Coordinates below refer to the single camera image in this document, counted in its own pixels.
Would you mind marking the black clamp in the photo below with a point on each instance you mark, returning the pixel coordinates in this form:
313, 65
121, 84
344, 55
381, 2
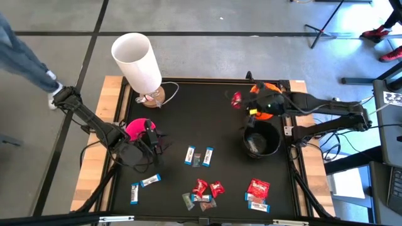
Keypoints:
249, 76

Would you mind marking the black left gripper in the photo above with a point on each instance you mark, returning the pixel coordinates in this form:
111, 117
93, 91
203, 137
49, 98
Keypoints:
150, 141

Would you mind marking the black aluminium table frame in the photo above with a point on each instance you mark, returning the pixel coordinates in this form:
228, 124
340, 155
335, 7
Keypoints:
47, 221

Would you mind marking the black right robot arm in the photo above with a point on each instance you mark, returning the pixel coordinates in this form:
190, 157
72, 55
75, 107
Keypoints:
326, 106

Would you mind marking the clear red candy bag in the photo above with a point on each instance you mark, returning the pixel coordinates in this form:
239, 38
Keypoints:
258, 199

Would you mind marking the large red Skittles packet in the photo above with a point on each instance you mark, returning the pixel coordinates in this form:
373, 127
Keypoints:
258, 187

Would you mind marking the black tripod stand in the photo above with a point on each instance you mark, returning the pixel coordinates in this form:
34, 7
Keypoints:
319, 31

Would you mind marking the white blue Hershey's bar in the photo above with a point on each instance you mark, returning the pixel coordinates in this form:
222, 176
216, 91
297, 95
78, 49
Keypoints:
189, 155
208, 156
256, 142
247, 196
150, 180
134, 193
258, 206
201, 198

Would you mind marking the orange pumpkin bucket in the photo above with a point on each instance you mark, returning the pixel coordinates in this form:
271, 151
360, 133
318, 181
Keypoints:
274, 88

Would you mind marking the grey furniture foot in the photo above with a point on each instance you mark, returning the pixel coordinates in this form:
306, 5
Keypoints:
11, 140

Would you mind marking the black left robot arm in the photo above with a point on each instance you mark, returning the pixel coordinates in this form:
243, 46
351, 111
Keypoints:
94, 122

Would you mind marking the clear green candy bag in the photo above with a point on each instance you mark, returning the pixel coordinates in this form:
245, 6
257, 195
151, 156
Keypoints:
188, 201

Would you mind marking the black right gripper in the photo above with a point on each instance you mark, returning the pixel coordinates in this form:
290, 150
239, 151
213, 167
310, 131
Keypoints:
267, 103

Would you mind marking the clear plastic wrap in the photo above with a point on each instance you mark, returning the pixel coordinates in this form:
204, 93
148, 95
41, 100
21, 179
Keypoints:
146, 98

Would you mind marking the white shade table lamp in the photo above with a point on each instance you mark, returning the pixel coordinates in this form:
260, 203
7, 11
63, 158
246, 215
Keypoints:
138, 62

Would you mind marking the person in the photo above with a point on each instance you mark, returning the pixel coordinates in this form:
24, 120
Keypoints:
22, 62
375, 34

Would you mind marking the pink pumpkin bucket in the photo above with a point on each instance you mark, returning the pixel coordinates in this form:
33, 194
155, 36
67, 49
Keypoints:
136, 128

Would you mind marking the printed marker paper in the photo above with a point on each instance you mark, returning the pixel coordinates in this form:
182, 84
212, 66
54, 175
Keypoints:
392, 99

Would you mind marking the silver frame bracket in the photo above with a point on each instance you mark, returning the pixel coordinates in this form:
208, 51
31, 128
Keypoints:
290, 222
116, 218

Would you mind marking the black pumpkin bucket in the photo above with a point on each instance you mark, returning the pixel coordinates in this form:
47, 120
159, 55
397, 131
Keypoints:
273, 138

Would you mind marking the grey office desk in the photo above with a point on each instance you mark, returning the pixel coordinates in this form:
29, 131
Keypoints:
378, 194
386, 132

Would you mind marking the computer keyboard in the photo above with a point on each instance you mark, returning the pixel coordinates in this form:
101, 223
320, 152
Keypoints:
395, 188

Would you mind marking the black desk leg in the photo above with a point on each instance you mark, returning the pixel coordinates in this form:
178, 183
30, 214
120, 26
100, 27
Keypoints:
355, 81
351, 160

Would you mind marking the white frame bracket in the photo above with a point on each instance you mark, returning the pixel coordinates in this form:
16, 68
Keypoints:
288, 130

